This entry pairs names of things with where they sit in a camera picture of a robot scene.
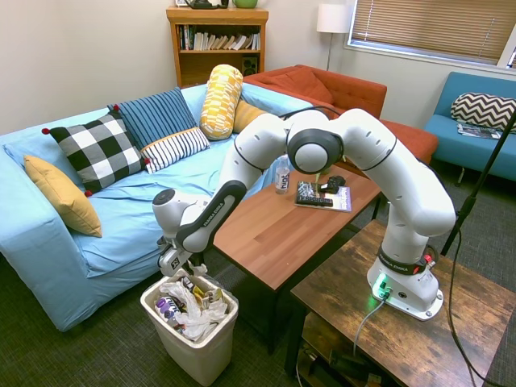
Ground black white chevron pillow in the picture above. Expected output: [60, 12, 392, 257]
[450, 92, 516, 134]

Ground row of books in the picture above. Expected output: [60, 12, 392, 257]
[178, 24, 261, 52]

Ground wooden window blinds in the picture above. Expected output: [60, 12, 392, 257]
[348, 0, 516, 68]

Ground plain mustard yellow cushion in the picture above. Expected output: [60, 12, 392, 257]
[23, 155, 103, 239]

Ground grey cable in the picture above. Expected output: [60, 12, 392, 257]
[353, 298, 388, 356]

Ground wooden coffee table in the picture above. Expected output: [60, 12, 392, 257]
[201, 160, 386, 356]

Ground white navy striped cushion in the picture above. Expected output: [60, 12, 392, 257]
[139, 127, 211, 175]

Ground purple label plastic bottle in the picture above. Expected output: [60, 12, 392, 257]
[155, 296, 189, 327]

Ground wooden bookshelf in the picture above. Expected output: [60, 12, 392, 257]
[165, 6, 269, 89]

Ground rustic wooden robot table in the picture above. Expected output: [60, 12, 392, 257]
[284, 219, 516, 387]

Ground clear water bottle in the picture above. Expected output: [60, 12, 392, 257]
[275, 156, 293, 196]

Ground mustard striped cushion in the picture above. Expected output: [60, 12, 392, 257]
[232, 99, 269, 135]

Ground black game controller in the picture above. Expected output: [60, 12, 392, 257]
[318, 175, 347, 194]

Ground yellow patterned bolster pillow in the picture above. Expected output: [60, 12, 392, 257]
[199, 64, 244, 141]

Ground black white object on bookshelf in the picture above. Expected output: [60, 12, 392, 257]
[175, 0, 230, 10]

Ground blue striped cushion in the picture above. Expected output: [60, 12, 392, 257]
[106, 87, 198, 151]

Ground teal sofa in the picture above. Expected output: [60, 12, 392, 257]
[424, 71, 516, 182]

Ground black white checkered cushion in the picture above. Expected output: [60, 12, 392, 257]
[41, 105, 151, 198]

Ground purple cover magazine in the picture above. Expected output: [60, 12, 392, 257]
[293, 185, 353, 214]

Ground beige plastic trash bin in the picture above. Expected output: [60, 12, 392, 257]
[139, 268, 239, 387]

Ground white crumpled trash bag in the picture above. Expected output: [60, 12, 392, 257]
[159, 280, 231, 343]

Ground black power adapter with cords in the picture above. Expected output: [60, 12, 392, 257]
[296, 346, 384, 387]

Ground black camera stand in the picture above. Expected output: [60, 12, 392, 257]
[440, 102, 516, 257]

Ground orange sofa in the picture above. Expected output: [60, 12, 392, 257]
[243, 64, 439, 167]

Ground stack of magazines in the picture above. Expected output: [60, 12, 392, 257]
[456, 123, 503, 140]

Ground black cable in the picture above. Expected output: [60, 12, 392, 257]
[445, 229, 491, 387]

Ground white shade floor lamp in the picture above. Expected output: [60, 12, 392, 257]
[316, 3, 354, 72]

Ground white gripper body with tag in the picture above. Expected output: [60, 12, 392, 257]
[157, 245, 191, 279]

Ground black patterned book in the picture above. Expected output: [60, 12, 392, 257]
[295, 180, 335, 209]

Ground light blue sofa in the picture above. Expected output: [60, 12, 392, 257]
[0, 83, 314, 332]

